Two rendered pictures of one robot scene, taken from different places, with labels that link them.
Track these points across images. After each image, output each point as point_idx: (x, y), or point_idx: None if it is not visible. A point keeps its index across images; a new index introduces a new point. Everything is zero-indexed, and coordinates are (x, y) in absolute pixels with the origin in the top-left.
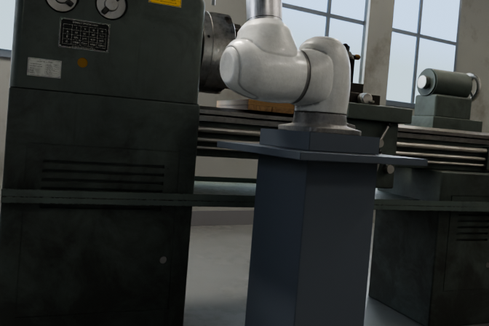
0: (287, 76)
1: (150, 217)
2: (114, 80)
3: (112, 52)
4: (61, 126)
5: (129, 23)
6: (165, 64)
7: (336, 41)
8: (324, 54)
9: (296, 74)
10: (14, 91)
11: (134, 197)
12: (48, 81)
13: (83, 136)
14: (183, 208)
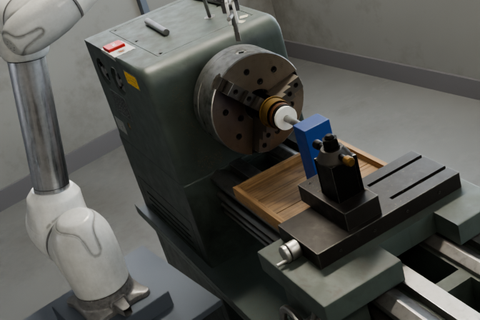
0: (40, 250)
1: None
2: (143, 146)
3: (133, 121)
4: (142, 171)
5: (129, 100)
6: (155, 141)
7: (55, 231)
8: (51, 241)
9: (42, 251)
10: (121, 138)
11: (175, 247)
12: (126, 135)
13: (151, 183)
14: None
